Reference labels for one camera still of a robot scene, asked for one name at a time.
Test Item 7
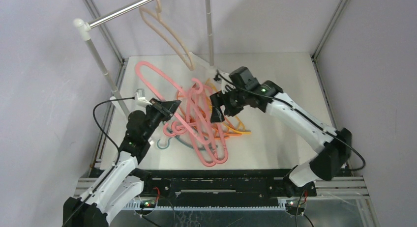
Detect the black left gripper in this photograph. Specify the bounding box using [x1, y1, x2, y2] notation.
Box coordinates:
[143, 98, 180, 141]

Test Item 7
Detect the pink plastic hanger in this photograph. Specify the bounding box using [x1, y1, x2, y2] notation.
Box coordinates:
[162, 85, 225, 164]
[169, 85, 229, 168]
[134, 60, 212, 145]

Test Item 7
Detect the beige plastic hanger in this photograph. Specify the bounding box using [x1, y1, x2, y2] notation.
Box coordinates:
[139, 0, 195, 71]

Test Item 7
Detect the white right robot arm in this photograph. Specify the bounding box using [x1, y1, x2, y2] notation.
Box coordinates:
[210, 66, 352, 196]

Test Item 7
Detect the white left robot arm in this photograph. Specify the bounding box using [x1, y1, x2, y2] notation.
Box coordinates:
[62, 98, 181, 227]

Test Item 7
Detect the orange plastic hanger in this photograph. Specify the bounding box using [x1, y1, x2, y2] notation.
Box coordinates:
[176, 91, 238, 141]

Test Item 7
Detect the yellow plastic hanger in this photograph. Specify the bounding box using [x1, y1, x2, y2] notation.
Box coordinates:
[200, 79, 251, 140]

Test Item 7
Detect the teal plastic hanger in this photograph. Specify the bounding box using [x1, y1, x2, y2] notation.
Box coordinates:
[156, 121, 217, 152]

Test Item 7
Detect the metal clothes rack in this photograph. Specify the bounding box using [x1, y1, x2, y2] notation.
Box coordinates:
[72, 0, 235, 119]

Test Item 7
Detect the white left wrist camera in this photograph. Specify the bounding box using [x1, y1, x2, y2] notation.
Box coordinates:
[134, 88, 152, 108]

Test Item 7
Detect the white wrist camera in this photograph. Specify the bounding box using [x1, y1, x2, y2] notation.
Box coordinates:
[134, 88, 152, 108]
[213, 73, 235, 93]

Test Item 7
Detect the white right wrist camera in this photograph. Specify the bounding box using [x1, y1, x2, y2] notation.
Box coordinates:
[213, 73, 235, 93]

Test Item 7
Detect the right black cable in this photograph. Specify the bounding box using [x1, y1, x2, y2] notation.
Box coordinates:
[213, 72, 366, 171]

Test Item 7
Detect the black cable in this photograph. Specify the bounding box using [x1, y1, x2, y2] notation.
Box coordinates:
[213, 72, 366, 171]
[61, 96, 141, 227]

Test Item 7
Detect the left black cable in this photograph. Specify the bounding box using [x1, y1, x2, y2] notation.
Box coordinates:
[61, 96, 141, 227]

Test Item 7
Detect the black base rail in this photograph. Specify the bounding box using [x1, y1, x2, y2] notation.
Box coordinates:
[145, 169, 317, 209]

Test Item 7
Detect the aluminium frame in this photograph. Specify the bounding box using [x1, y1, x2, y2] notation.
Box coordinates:
[82, 0, 380, 227]

